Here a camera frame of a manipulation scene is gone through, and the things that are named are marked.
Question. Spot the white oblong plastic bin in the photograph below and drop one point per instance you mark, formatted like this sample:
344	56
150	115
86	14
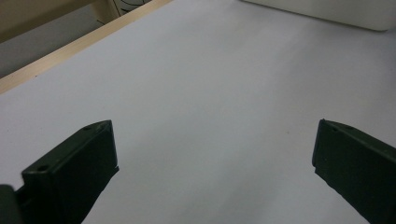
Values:
327	11

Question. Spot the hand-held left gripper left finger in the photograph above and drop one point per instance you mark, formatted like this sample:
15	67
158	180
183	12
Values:
71	174

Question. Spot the wooden table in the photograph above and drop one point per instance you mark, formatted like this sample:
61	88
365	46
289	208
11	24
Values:
68	51

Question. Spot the beige wooden shelf unit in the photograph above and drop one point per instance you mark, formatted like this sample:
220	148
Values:
37	18

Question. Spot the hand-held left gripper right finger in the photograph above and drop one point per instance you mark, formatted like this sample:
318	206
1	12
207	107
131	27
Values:
358	168

